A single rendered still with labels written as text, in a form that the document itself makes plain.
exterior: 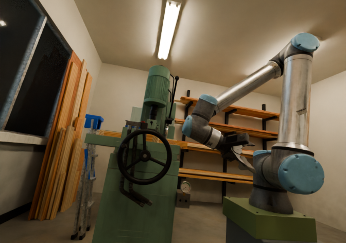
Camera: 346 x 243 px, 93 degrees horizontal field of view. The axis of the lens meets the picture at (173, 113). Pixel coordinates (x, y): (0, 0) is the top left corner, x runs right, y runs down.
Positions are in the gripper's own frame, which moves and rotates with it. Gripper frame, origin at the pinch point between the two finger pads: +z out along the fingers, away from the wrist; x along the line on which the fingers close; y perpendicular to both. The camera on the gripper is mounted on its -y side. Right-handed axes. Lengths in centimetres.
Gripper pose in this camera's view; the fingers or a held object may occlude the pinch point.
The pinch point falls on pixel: (256, 158)
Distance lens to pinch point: 87.6
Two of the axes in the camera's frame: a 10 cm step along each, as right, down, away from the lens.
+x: -3.2, 6.7, -6.7
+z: 8.9, 4.6, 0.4
